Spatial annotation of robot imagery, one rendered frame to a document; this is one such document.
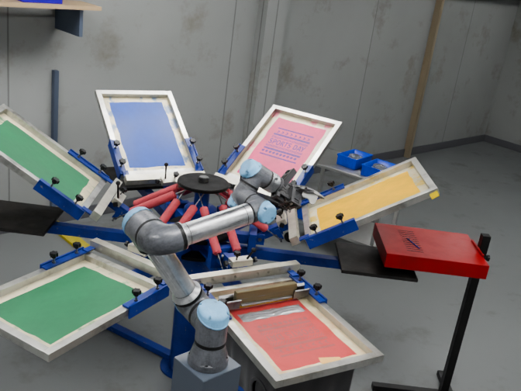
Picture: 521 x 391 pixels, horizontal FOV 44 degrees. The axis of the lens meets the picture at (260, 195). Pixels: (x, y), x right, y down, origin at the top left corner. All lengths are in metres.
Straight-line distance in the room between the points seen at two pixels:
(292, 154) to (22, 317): 2.30
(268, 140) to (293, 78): 3.10
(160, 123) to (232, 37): 2.43
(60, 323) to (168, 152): 1.91
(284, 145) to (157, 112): 0.98
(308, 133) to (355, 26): 3.88
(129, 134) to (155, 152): 0.22
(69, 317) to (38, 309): 0.16
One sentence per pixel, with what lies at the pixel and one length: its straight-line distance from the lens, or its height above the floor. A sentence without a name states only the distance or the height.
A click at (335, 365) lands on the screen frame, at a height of 0.99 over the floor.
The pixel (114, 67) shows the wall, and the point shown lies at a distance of 6.28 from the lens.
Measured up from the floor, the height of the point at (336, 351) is 0.95.
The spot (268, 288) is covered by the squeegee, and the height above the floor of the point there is 1.05.
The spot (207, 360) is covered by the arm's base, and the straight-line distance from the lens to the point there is 2.43.
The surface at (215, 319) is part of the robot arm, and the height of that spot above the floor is 1.41.
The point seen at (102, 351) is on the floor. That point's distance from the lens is 4.62.
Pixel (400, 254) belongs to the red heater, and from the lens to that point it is 3.88.
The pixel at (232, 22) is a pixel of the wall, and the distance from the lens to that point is 7.03.
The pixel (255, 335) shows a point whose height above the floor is 0.95.
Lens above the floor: 2.64
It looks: 20 degrees down
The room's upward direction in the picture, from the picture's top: 8 degrees clockwise
